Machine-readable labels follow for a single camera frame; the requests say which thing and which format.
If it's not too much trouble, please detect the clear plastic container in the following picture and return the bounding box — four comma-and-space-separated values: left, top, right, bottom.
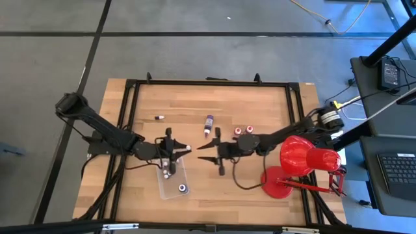
155, 156, 190, 200

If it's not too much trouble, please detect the black flat device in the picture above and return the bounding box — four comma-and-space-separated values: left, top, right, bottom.
395, 90, 416, 106

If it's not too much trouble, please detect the black aluminium table frame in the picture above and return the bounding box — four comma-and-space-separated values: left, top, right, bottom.
0, 71, 416, 234

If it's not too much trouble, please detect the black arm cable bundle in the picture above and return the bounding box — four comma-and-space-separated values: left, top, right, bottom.
77, 155, 128, 222

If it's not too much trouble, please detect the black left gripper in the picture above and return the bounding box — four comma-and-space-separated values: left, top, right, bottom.
135, 127, 192, 176

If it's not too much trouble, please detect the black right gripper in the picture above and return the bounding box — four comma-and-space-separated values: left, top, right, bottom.
196, 127, 261, 177

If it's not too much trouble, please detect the white cable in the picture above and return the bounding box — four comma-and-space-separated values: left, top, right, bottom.
369, 86, 416, 120

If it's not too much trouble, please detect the red desk lamp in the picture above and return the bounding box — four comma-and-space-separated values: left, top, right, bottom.
260, 135, 346, 200

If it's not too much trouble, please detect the black power adapter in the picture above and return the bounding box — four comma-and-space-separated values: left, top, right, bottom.
376, 57, 402, 95

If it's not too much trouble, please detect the silver frame bracket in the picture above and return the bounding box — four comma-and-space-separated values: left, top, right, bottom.
281, 226, 321, 234
101, 222, 140, 232

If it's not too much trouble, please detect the yellow floor cable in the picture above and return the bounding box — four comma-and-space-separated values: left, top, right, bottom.
290, 0, 373, 35

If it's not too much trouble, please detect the dark grey side desk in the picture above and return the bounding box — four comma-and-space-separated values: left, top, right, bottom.
359, 135, 416, 218
350, 57, 416, 137

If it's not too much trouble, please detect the black laptop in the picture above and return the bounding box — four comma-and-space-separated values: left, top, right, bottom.
376, 152, 416, 202

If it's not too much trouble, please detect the violet food coloring bottle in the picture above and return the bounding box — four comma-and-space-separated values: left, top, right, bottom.
203, 114, 215, 138

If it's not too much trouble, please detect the black pole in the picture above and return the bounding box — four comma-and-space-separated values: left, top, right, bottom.
361, 14, 416, 68

